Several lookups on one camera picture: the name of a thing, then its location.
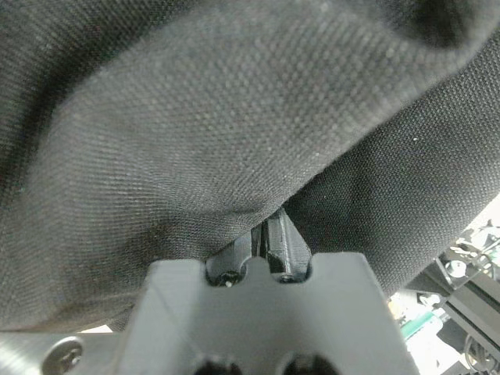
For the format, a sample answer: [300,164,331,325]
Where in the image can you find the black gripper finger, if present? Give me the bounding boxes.
[205,226,263,287]
[264,206,314,284]

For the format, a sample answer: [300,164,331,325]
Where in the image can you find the black T-shirt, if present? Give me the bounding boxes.
[0,0,500,333]

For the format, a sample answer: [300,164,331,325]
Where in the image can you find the silver metal clamp fitting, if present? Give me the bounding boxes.
[445,259,468,280]

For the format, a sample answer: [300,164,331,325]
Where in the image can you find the dark camera post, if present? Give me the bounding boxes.
[408,269,500,341]

